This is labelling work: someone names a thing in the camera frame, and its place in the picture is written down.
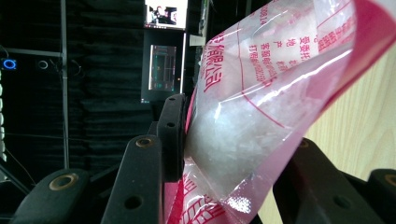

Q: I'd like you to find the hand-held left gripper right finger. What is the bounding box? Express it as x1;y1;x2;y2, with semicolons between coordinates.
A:
272;138;387;224

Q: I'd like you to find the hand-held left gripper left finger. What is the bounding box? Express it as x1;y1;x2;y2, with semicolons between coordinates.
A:
101;92;188;224

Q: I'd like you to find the bright computer monitor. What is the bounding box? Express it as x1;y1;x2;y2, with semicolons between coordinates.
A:
144;0;189;31

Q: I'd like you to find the grey metal stand pole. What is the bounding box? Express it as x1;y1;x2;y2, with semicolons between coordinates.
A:
0;0;70;170

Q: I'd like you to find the dark computer monitor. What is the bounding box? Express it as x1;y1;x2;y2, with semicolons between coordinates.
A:
140;29;187;105

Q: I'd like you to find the black curtain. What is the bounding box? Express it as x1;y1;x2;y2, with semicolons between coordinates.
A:
0;0;219;194

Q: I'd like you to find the blue ring light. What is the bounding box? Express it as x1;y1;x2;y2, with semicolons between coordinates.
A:
2;58;17;71

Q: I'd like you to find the red and white seasoning bag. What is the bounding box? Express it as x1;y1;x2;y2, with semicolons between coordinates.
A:
163;0;396;224

